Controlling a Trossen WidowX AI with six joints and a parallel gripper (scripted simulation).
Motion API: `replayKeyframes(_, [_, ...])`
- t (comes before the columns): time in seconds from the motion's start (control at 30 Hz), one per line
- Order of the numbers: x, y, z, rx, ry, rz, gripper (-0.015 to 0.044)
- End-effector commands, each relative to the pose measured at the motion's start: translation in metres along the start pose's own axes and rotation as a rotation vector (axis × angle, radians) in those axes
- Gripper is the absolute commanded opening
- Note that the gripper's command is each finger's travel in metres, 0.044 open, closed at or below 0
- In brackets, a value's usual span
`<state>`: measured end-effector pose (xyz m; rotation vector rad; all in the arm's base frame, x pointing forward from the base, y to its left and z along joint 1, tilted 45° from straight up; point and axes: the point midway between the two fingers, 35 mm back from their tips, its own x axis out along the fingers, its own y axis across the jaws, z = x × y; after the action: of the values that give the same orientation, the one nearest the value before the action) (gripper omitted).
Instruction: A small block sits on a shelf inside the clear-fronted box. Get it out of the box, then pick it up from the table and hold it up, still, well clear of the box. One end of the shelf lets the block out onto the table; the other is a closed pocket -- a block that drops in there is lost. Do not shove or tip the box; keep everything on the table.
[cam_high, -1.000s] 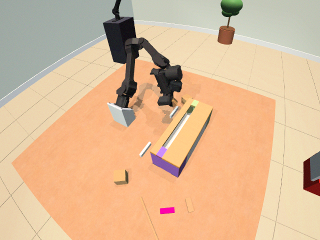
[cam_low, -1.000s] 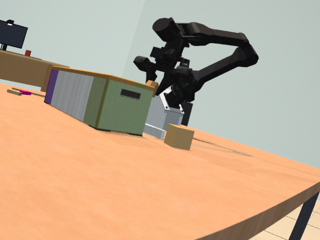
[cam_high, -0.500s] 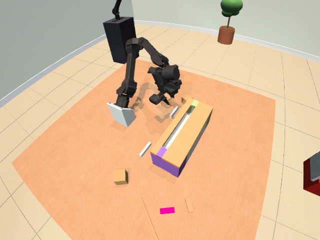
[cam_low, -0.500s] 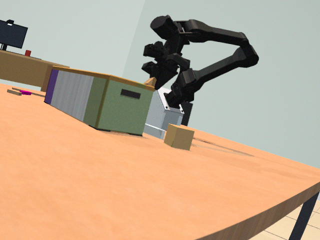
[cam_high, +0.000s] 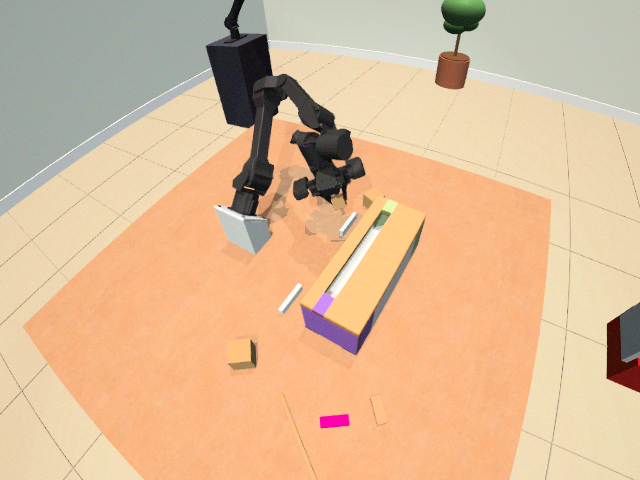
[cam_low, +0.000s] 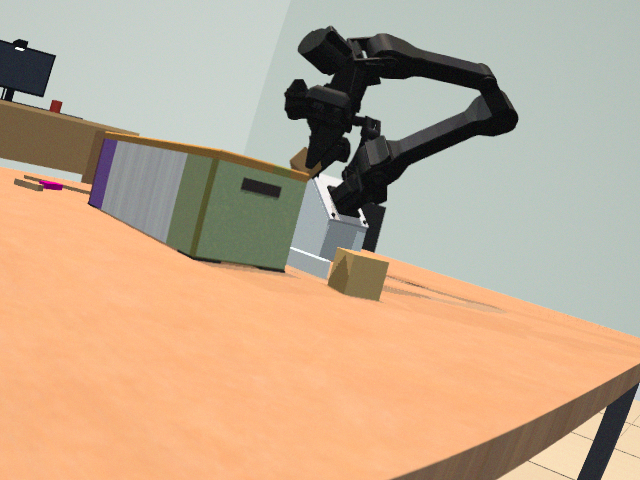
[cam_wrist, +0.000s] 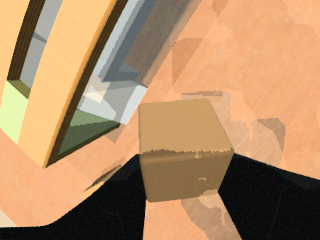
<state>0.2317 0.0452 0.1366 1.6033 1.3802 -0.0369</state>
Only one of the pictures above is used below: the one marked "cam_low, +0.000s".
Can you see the tan cardboard-coloured block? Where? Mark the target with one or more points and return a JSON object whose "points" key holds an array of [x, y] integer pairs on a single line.
{"points": [[297, 162]]}

